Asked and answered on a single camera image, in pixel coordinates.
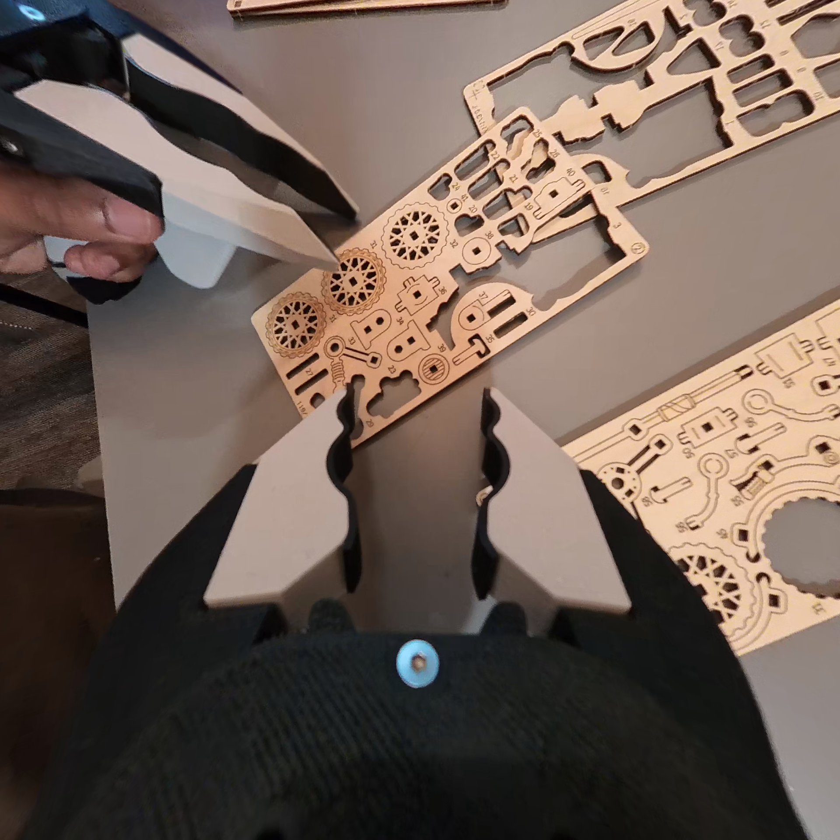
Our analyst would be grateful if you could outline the large emptied wooden parts sheet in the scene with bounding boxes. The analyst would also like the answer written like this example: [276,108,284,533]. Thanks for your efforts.
[463,0,840,211]

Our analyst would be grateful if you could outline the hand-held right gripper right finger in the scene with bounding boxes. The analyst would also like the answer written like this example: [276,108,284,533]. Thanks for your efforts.
[472,387,632,634]

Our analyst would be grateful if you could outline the person's left hand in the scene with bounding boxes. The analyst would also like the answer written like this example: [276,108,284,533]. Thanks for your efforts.
[0,164,165,284]

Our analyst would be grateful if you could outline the wooden gear parts sheet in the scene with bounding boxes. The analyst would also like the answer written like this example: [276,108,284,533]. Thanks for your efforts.
[251,107,651,448]

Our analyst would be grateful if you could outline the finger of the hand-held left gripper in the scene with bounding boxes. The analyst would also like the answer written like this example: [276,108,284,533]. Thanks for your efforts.
[121,29,358,221]
[13,82,339,290]

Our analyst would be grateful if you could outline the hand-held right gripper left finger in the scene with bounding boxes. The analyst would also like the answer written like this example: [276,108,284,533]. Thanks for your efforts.
[203,387,362,608]

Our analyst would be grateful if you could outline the wooden sheet with round holes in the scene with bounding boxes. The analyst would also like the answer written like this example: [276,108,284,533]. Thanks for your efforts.
[563,305,840,657]

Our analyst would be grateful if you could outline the stack of wooden parts sheets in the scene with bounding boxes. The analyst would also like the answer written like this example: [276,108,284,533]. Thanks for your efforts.
[226,0,509,19]

